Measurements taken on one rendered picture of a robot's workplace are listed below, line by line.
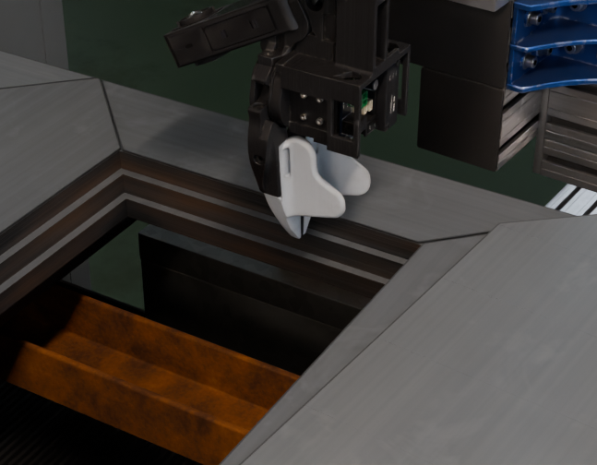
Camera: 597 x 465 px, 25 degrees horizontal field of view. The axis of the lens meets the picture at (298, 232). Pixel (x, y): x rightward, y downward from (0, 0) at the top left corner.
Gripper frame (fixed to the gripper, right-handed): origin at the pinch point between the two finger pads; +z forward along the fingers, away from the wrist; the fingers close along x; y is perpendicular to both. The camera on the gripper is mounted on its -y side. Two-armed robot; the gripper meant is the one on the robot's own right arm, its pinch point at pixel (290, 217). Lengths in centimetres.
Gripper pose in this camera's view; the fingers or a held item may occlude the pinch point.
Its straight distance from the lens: 95.8
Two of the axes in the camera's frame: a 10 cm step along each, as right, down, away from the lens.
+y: 8.6, 2.8, -4.3
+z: 0.0, 8.4, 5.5
